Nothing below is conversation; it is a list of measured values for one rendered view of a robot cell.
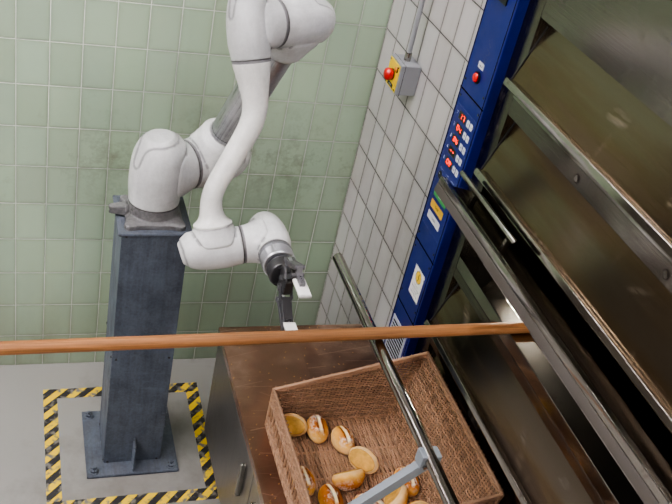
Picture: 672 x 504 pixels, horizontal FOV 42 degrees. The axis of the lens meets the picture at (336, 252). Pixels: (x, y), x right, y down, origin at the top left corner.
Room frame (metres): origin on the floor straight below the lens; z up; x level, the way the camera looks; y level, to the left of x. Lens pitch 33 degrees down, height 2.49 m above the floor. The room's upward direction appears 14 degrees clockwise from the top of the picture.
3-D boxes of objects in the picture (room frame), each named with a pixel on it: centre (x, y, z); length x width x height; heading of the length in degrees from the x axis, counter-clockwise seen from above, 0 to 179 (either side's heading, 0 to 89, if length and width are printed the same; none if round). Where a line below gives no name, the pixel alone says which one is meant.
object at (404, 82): (2.69, -0.07, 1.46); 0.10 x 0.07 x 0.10; 23
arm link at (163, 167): (2.26, 0.57, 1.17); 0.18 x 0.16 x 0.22; 140
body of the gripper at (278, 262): (1.82, 0.11, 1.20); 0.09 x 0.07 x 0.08; 24
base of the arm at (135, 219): (2.25, 0.59, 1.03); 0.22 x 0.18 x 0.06; 114
